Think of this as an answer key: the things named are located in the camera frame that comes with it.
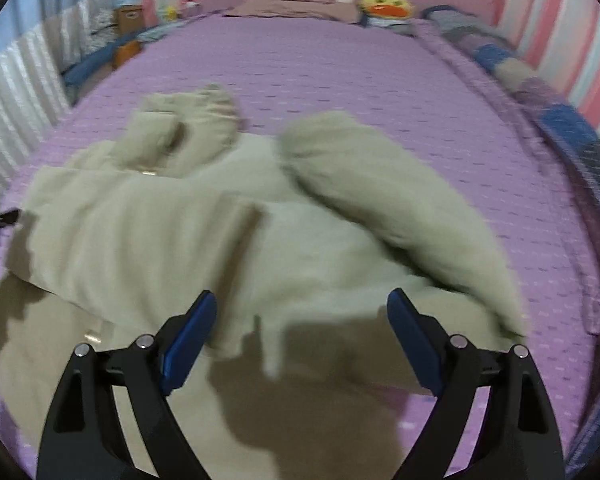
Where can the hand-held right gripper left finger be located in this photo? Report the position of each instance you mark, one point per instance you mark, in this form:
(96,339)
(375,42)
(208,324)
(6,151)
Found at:
(190,345)

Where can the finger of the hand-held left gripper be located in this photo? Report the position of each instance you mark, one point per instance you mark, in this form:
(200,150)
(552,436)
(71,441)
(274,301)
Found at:
(0,225)

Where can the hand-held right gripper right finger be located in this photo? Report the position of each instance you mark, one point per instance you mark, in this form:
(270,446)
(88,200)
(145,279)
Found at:
(415,345)

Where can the silver pleated curtain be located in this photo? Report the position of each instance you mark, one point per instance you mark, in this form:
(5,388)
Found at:
(15,105)

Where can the dark blue cloth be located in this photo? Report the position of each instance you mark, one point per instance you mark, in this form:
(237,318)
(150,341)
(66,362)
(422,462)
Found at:
(87,67)

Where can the orange wooden stool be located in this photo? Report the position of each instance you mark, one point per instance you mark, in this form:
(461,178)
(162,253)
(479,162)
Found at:
(126,54)

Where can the blue curtain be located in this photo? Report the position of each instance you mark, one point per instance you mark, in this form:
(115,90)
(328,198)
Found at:
(55,5)

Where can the cardboard box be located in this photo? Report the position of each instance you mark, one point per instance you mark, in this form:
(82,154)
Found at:
(130,20)

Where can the bed with purple sheet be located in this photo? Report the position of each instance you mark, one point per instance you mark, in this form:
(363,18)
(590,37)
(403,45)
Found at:
(355,85)

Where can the purple patterned quilt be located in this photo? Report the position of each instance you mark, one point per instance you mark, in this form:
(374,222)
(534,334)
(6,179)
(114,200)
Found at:
(485,85)

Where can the yellow duck plush toy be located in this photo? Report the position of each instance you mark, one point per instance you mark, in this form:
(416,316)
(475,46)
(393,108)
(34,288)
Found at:
(385,5)

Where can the brown pillow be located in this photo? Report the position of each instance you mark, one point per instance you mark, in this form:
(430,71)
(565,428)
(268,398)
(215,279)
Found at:
(290,9)

